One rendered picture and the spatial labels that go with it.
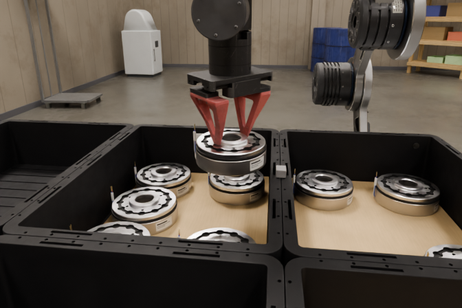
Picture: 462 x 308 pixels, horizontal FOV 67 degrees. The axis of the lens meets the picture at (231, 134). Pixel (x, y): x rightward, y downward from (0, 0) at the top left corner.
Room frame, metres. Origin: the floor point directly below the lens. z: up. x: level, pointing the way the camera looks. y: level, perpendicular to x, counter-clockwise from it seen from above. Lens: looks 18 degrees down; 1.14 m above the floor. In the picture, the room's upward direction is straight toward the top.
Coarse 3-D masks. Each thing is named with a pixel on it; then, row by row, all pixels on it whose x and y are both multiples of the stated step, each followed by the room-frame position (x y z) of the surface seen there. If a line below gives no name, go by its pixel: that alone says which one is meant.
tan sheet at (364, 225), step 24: (360, 192) 0.59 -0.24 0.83; (312, 216) 0.51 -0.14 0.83; (336, 216) 0.51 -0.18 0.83; (360, 216) 0.51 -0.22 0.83; (384, 216) 0.51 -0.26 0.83; (408, 216) 0.51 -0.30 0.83; (432, 216) 0.51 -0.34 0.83; (312, 240) 0.44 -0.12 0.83; (336, 240) 0.44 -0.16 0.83; (360, 240) 0.44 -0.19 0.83; (384, 240) 0.44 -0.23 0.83; (408, 240) 0.44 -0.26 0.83; (432, 240) 0.44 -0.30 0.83; (456, 240) 0.44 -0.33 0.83
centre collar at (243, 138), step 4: (224, 132) 0.50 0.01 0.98; (228, 132) 0.50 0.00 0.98; (232, 132) 0.50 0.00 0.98; (236, 132) 0.50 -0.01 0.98; (224, 136) 0.49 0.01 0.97; (228, 136) 0.49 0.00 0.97; (232, 136) 0.49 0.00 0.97; (236, 136) 0.49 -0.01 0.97; (240, 136) 0.49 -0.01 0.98; (244, 136) 0.48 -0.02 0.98; (224, 140) 0.47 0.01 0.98; (236, 140) 0.47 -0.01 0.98; (240, 140) 0.47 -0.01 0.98; (244, 140) 0.47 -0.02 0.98; (224, 144) 0.46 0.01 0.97; (228, 144) 0.46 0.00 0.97; (232, 144) 0.46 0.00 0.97; (236, 144) 0.46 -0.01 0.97; (240, 144) 0.46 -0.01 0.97
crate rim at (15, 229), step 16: (144, 128) 0.69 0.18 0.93; (160, 128) 0.69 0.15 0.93; (176, 128) 0.68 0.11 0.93; (192, 128) 0.68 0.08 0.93; (224, 128) 0.67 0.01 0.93; (256, 128) 0.67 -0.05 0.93; (112, 144) 0.58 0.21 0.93; (272, 144) 0.58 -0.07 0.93; (96, 160) 0.51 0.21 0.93; (272, 160) 0.51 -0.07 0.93; (80, 176) 0.45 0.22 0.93; (272, 176) 0.45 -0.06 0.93; (48, 192) 0.40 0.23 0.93; (272, 192) 0.40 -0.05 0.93; (32, 208) 0.36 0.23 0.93; (272, 208) 0.38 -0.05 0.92; (16, 224) 0.33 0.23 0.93; (272, 224) 0.33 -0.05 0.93; (96, 240) 0.30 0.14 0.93; (112, 240) 0.30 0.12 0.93; (128, 240) 0.30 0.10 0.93; (144, 240) 0.30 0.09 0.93; (160, 240) 0.30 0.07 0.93; (176, 240) 0.30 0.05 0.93; (192, 240) 0.30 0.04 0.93; (208, 240) 0.30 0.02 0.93; (272, 240) 0.30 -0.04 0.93
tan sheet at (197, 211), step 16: (192, 176) 0.66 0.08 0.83; (192, 192) 0.59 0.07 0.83; (208, 192) 0.59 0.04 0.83; (192, 208) 0.53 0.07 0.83; (208, 208) 0.53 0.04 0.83; (224, 208) 0.53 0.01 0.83; (240, 208) 0.53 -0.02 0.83; (256, 208) 0.53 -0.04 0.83; (176, 224) 0.48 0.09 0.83; (192, 224) 0.48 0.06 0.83; (208, 224) 0.48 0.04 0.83; (224, 224) 0.48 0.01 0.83; (240, 224) 0.48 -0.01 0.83; (256, 224) 0.48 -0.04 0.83; (256, 240) 0.44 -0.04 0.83
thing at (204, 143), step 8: (200, 136) 0.50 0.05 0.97; (208, 136) 0.50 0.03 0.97; (248, 136) 0.50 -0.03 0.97; (256, 136) 0.50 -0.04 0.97; (200, 144) 0.46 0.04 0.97; (208, 144) 0.46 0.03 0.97; (216, 144) 0.46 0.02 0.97; (248, 144) 0.46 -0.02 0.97; (256, 144) 0.47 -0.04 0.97; (264, 144) 0.46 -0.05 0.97; (208, 152) 0.44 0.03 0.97; (216, 152) 0.44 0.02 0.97; (224, 152) 0.44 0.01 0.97; (232, 152) 0.45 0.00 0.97; (240, 152) 0.44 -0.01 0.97; (248, 152) 0.44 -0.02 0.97; (256, 152) 0.44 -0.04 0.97
